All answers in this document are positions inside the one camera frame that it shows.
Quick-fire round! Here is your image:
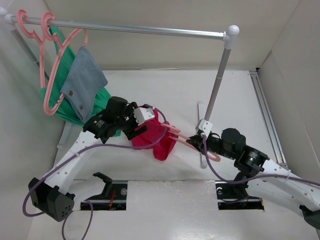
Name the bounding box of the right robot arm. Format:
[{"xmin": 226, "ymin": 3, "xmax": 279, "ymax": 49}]
[{"xmin": 187, "ymin": 128, "xmax": 320, "ymax": 229}]

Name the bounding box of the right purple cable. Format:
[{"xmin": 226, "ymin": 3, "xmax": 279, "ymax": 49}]
[{"xmin": 201, "ymin": 134, "xmax": 320, "ymax": 188}]

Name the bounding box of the pink hanger with clothes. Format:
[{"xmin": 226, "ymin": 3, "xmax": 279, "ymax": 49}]
[{"xmin": 39, "ymin": 12, "xmax": 89, "ymax": 116}]

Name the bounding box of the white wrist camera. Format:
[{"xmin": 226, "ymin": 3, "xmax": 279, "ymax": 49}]
[
  {"xmin": 195, "ymin": 119, "xmax": 213, "ymax": 138},
  {"xmin": 133, "ymin": 107, "xmax": 155, "ymax": 126}
]

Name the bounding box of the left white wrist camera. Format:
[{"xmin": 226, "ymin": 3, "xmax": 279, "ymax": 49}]
[{"xmin": 133, "ymin": 107, "xmax": 155, "ymax": 126}]

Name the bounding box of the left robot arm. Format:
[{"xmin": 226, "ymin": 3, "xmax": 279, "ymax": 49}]
[{"xmin": 28, "ymin": 96, "xmax": 155, "ymax": 222}]

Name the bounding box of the blue denim garment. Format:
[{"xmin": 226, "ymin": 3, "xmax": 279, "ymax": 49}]
[{"xmin": 60, "ymin": 46, "xmax": 111, "ymax": 123}]

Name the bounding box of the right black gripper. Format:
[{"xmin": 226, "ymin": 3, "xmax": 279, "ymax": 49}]
[{"xmin": 186, "ymin": 132, "xmax": 237, "ymax": 160}]

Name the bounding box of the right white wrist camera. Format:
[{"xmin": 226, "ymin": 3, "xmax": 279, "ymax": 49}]
[{"xmin": 195, "ymin": 119, "xmax": 213, "ymax": 138}]

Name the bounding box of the green t shirt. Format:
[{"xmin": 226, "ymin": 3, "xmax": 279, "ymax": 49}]
[{"xmin": 39, "ymin": 26, "xmax": 123, "ymax": 138}]

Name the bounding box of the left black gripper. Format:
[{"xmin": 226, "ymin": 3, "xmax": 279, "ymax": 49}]
[{"xmin": 115, "ymin": 103, "xmax": 147, "ymax": 139}]

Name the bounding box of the silver clothes rack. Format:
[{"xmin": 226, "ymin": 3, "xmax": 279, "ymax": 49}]
[{"xmin": 0, "ymin": 7, "xmax": 240, "ymax": 121}]

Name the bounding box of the purple cable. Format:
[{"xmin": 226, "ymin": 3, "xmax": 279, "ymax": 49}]
[
  {"xmin": 201, "ymin": 134, "xmax": 320, "ymax": 188},
  {"xmin": 22, "ymin": 106, "xmax": 168, "ymax": 240}
]

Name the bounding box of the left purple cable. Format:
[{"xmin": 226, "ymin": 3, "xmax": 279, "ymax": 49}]
[{"xmin": 22, "ymin": 106, "xmax": 168, "ymax": 240}]

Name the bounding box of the aluminium rail right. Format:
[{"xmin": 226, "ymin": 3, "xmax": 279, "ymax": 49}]
[{"xmin": 249, "ymin": 70, "xmax": 288, "ymax": 169}]

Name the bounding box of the red t shirt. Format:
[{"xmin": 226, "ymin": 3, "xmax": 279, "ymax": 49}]
[{"xmin": 131, "ymin": 104, "xmax": 178, "ymax": 161}]

